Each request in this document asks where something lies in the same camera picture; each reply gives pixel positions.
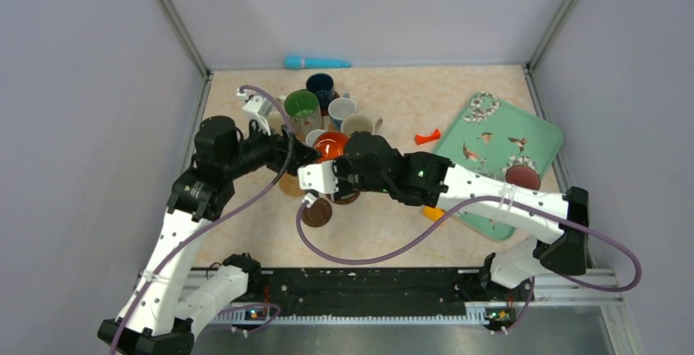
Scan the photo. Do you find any orange plastic cup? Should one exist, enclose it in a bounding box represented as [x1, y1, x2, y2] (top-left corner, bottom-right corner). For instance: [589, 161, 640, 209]
[313, 132, 349, 164]

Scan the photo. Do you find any orange toy handle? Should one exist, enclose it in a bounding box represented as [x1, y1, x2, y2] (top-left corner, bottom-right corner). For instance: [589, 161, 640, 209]
[414, 129, 441, 146]

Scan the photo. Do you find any cream large mug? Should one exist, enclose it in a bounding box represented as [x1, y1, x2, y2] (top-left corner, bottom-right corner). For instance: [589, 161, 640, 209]
[340, 114, 383, 136]

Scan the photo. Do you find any dark blue mug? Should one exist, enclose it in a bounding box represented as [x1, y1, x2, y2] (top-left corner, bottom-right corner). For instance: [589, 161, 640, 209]
[305, 73, 336, 110]

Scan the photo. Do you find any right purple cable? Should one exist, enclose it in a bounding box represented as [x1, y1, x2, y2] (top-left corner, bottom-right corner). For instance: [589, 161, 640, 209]
[295, 195, 643, 337]

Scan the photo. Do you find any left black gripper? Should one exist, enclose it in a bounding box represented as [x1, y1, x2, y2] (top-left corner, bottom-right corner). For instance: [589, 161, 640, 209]
[223, 115, 322, 178]

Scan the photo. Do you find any dark woven coaster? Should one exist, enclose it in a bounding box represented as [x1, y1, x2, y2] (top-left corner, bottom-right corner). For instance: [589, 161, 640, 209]
[301, 198, 332, 228]

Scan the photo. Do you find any cream seashell mug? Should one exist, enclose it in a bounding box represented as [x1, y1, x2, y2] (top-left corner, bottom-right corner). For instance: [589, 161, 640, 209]
[267, 111, 285, 134]

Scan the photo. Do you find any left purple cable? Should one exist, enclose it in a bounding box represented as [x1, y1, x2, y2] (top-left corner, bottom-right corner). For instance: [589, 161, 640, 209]
[108, 84, 296, 355]

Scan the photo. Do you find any maroon pink mug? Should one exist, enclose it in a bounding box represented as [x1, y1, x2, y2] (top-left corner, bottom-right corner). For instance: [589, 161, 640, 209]
[505, 165, 542, 191]

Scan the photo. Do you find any yellow toy block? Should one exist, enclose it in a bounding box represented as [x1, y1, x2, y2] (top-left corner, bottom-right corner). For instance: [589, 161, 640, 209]
[421, 206, 445, 222]

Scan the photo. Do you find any cork coaster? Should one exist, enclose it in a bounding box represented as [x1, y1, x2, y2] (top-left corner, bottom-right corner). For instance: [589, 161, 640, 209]
[277, 173, 305, 198]

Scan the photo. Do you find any blue marker pen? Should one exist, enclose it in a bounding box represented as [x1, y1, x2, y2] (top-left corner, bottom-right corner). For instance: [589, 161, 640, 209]
[283, 55, 352, 70]

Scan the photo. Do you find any green mug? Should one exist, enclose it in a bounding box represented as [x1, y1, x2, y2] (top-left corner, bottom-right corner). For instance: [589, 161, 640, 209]
[282, 89, 323, 136]

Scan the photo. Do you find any green patterned tray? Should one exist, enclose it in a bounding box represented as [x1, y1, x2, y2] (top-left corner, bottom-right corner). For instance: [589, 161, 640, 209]
[428, 91, 565, 242]

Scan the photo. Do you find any small grey cup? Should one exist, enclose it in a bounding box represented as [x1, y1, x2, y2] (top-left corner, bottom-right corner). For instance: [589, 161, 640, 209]
[304, 129, 326, 147]

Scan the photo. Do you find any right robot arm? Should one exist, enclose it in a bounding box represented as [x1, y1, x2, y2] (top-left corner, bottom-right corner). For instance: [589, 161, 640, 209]
[331, 132, 589, 299]

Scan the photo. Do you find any white blue mug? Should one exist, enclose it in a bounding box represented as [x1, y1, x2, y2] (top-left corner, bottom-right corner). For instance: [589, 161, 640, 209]
[327, 93, 358, 130]

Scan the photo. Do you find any purple cable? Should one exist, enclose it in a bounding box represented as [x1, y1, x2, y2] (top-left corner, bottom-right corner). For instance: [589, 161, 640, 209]
[108, 84, 296, 355]
[295, 195, 643, 337]

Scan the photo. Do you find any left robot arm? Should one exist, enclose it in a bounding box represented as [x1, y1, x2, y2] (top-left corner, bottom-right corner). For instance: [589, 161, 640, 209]
[97, 116, 320, 354]

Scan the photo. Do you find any large brown wooden saucer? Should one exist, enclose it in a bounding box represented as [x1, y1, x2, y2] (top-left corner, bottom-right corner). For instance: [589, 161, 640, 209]
[328, 191, 360, 205]

